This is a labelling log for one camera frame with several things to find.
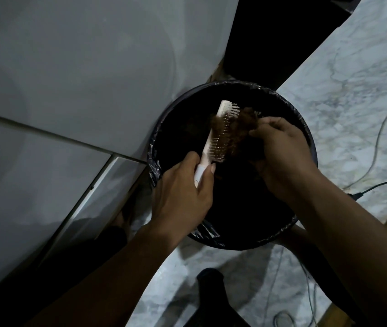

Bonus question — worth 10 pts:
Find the person's left forearm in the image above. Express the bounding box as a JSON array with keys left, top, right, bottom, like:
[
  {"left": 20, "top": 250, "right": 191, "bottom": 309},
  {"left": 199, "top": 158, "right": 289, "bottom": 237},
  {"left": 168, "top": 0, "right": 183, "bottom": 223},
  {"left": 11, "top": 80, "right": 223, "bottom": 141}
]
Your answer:
[{"left": 23, "top": 225, "right": 180, "bottom": 327}]

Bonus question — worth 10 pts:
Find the black plastic bin liner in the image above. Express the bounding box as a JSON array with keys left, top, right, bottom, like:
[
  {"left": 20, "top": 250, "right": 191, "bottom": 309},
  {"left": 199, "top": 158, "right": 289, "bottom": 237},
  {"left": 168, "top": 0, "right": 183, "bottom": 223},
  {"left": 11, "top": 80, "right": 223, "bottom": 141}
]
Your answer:
[{"left": 147, "top": 80, "right": 313, "bottom": 249}]

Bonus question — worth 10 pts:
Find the person's right forearm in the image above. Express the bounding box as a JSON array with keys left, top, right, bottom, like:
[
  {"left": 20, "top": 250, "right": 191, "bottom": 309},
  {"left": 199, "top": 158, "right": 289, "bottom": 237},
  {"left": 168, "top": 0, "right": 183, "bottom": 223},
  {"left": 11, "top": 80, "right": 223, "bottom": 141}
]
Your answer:
[{"left": 282, "top": 172, "right": 387, "bottom": 327}]

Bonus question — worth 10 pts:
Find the thin white cable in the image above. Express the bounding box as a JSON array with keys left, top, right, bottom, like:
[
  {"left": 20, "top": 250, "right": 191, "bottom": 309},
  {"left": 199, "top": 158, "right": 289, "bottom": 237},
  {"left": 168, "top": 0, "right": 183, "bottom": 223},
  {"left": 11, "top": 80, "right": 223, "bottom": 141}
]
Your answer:
[
  {"left": 263, "top": 248, "right": 318, "bottom": 327},
  {"left": 343, "top": 102, "right": 387, "bottom": 191}
]

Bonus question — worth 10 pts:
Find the white hairbrush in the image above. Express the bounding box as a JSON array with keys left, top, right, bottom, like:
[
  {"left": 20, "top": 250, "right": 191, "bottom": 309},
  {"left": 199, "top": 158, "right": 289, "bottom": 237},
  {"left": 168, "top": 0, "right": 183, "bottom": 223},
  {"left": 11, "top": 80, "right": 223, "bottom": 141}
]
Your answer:
[{"left": 193, "top": 100, "right": 241, "bottom": 188}]

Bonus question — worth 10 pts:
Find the person's left hand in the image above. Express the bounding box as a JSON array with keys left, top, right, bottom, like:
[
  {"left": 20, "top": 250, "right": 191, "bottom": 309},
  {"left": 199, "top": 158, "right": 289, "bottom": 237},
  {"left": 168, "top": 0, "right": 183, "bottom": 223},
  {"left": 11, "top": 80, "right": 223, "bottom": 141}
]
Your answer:
[{"left": 147, "top": 151, "right": 217, "bottom": 247}]

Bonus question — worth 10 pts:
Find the round black trash bin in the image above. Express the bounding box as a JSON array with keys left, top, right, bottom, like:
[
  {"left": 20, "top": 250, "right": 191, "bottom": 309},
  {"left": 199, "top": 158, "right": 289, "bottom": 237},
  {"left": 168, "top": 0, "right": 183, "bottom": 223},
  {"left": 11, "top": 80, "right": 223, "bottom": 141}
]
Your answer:
[{"left": 147, "top": 80, "right": 319, "bottom": 252}]

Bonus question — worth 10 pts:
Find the person's dark foot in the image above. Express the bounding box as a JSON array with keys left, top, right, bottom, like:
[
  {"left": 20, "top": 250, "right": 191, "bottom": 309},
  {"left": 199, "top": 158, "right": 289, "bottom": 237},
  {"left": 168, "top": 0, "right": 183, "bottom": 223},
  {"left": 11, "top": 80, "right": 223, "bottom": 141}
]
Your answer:
[{"left": 182, "top": 268, "right": 250, "bottom": 327}]

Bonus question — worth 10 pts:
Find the dark cabinet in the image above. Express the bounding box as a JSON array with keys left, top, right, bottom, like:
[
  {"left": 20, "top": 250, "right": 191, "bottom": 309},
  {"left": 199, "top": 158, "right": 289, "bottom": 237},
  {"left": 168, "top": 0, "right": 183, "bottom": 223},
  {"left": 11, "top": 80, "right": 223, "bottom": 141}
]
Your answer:
[{"left": 221, "top": 0, "right": 364, "bottom": 91}]

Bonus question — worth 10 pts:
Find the white cabinet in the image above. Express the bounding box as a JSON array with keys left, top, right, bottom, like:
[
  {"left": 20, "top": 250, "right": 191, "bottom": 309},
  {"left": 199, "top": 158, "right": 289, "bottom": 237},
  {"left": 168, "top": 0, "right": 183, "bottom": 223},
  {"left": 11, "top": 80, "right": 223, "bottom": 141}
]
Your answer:
[{"left": 0, "top": 0, "right": 240, "bottom": 303}]

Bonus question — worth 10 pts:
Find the person's right hand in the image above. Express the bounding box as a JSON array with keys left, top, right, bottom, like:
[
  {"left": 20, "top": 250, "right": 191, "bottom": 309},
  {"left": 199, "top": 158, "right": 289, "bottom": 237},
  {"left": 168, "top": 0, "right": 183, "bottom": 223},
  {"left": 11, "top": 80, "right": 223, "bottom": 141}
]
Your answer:
[{"left": 248, "top": 116, "right": 321, "bottom": 205}]

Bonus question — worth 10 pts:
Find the black cable with plug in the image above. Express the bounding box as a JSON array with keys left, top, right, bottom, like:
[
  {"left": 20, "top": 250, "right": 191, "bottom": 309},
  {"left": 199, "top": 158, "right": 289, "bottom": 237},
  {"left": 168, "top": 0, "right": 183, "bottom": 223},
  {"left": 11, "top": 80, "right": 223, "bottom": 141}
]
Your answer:
[{"left": 347, "top": 179, "right": 387, "bottom": 201}]

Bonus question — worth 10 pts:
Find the clump of brown hair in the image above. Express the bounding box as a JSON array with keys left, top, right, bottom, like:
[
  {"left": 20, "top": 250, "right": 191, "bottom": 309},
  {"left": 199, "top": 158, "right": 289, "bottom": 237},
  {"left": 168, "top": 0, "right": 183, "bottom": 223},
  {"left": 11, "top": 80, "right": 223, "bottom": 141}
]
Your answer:
[{"left": 210, "top": 107, "right": 263, "bottom": 161}]

